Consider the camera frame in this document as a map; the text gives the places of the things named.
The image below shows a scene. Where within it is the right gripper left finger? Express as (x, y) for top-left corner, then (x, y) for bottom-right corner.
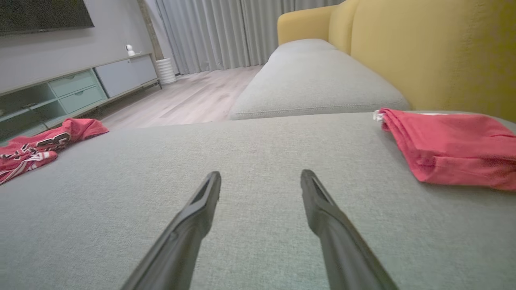
(121, 171), (222, 290)

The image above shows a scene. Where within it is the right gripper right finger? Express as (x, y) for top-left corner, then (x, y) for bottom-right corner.
(300, 169), (399, 290)

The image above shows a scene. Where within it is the red jersey with white trim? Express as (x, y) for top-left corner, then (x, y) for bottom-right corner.
(0, 118), (109, 186)

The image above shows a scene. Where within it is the plain red garment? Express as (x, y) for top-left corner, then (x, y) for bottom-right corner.
(373, 108), (516, 191)

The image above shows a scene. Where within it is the large grey sofa seat cushion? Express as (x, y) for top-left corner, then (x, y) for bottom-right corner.
(0, 112), (516, 290)

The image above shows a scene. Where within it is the white ribbed cylinder appliance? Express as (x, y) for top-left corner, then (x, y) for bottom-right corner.
(156, 58), (178, 85)

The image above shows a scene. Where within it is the grey and mint TV cabinet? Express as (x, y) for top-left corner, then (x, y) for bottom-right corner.
(0, 53), (161, 142)

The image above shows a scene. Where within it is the large yellow sofa back cushion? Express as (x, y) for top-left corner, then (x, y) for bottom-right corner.
(350, 0), (516, 122)

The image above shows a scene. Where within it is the grey pleated curtain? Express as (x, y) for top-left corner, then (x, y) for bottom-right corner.
(155, 0), (346, 75)

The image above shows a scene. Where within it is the small yellow sofa back cushion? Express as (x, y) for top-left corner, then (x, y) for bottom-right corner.
(328, 0), (360, 55)

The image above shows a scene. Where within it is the yellow sofa armrest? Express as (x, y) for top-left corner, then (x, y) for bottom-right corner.
(277, 5), (337, 46)

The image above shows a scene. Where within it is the black flat television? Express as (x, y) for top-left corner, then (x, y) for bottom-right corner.
(0, 0), (95, 37)

